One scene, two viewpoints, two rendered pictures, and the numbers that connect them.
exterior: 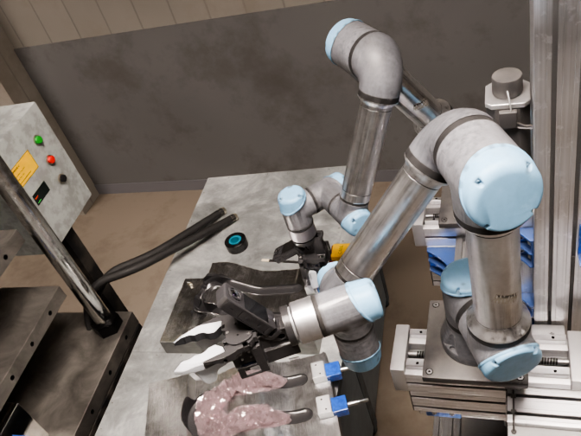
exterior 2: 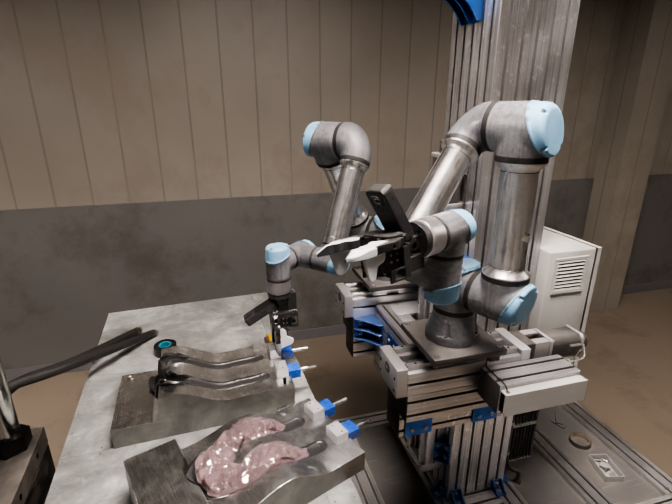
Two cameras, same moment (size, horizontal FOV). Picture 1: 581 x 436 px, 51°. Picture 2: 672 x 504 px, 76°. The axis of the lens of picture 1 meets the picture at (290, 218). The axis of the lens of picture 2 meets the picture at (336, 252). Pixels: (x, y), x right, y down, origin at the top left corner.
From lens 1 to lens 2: 0.93 m
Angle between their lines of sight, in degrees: 42
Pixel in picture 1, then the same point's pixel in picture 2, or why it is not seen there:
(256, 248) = not seen: hidden behind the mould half
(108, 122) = not seen: outside the picture
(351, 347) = (454, 266)
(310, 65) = (180, 249)
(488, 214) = (548, 137)
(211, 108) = (75, 287)
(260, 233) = (186, 340)
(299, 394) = (303, 432)
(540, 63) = not seen: hidden behind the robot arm
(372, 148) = (353, 199)
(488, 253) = (527, 188)
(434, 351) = (430, 346)
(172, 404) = (167, 470)
